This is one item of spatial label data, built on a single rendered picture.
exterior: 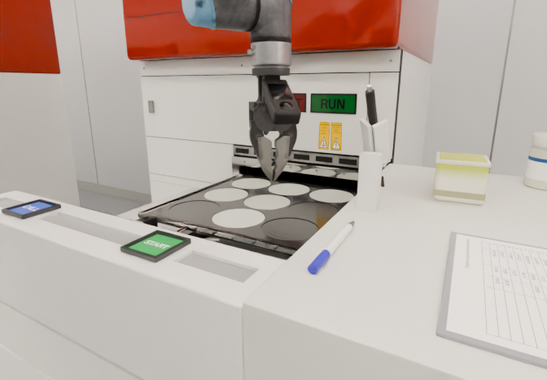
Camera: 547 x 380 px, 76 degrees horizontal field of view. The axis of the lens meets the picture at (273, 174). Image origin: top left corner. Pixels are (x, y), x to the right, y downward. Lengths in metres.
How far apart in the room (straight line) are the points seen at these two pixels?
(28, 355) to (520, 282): 0.66
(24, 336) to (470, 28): 2.27
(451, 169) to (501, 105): 1.74
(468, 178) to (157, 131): 0.95
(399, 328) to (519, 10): 2.16
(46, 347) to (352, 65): 0.78
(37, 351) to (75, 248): 0.24
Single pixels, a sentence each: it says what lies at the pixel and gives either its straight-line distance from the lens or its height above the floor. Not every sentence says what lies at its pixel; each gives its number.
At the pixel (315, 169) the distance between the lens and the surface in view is 0.92.
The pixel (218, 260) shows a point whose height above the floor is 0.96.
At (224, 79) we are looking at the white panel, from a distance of 1.05.
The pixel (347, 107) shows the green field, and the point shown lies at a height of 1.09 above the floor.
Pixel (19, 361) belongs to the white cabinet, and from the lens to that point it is 0.74.
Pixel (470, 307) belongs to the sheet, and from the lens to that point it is 0.35.
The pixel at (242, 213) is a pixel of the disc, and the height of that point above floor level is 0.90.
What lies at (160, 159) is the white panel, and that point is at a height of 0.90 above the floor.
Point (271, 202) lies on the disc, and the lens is 0.76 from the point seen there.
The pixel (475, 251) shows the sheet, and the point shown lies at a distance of 0.45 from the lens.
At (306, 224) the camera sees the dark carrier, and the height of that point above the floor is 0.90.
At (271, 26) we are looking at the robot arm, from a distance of 0.66.
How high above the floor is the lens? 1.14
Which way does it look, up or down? 14 degrees down
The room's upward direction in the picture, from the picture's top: straight up
